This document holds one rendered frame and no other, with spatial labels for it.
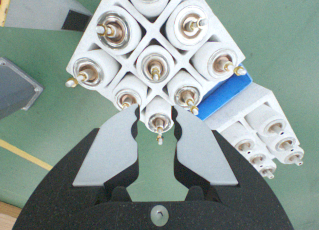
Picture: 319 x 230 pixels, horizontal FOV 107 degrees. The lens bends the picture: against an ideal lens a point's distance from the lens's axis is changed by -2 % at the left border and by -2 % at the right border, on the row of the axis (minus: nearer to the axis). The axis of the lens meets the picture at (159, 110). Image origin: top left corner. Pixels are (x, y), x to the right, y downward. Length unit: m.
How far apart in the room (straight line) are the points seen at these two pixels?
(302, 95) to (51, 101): 1.31
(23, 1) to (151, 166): 0.93
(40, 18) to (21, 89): 0.41
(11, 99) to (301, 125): 1.49
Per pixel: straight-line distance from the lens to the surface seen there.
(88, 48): 0.44
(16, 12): 0.37
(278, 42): 0.78
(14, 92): 0.74
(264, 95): 0.58
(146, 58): 0.32
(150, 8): 0.33
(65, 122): 0.86
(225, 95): 0.61
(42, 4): 0.40
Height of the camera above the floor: 0.57
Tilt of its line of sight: 60 degrees down
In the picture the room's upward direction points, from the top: 176 degrees clockwise
